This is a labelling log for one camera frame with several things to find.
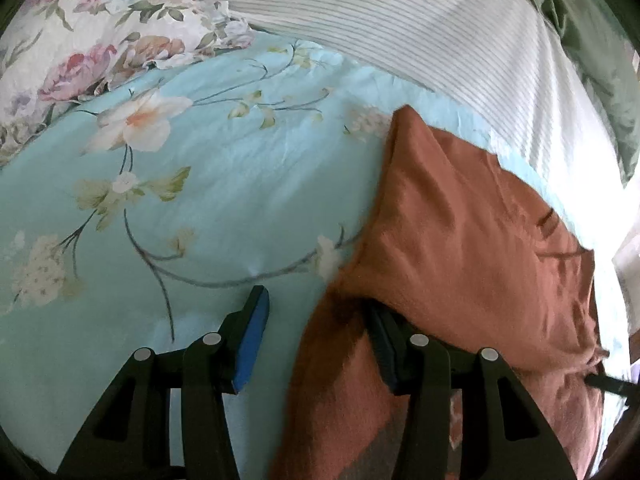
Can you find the brown cloth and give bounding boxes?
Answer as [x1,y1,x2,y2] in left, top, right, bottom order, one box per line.
[267,105,608,480]

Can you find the white floral pillow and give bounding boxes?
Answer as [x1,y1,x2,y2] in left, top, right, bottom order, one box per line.
[0,0,256,166]

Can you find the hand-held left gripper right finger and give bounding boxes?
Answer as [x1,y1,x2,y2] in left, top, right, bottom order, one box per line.
[367,304,578,480]

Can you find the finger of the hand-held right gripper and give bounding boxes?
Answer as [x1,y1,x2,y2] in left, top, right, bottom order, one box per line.
[585,371,638,397]

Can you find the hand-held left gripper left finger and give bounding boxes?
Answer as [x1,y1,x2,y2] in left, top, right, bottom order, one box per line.
[55,285,271,480]

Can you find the white striped pillow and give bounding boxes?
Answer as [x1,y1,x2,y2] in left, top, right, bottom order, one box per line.
[200,0,631,281]

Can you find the teal floral bed sheet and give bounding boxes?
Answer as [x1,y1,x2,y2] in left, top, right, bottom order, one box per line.
[0,35,631,476]

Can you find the green pillow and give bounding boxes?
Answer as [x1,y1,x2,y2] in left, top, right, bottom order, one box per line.
[515,0,640,186]

